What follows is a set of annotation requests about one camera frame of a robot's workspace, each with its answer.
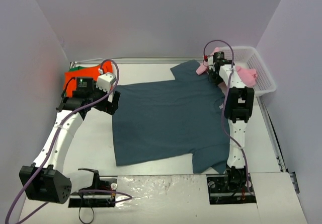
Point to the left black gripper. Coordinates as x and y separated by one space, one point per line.
113 101

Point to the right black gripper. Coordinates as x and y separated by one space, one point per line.
214 75

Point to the blue t shirt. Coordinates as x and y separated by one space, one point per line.
160 120

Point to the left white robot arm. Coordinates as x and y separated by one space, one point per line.
44 180

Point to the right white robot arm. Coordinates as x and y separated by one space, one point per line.
237 110

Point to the pink t shirt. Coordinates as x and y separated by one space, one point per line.
245 75

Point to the white plastic basket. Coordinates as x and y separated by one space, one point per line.
248 57

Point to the orange folded t shirt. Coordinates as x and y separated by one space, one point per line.
89 72

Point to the green folded t shirt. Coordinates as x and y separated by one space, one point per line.
76 68

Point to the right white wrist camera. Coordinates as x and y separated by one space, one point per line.
207 61

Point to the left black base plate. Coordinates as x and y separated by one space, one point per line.
96 199

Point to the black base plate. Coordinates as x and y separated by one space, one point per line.
223 192
96 199

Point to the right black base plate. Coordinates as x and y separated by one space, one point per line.
223 192

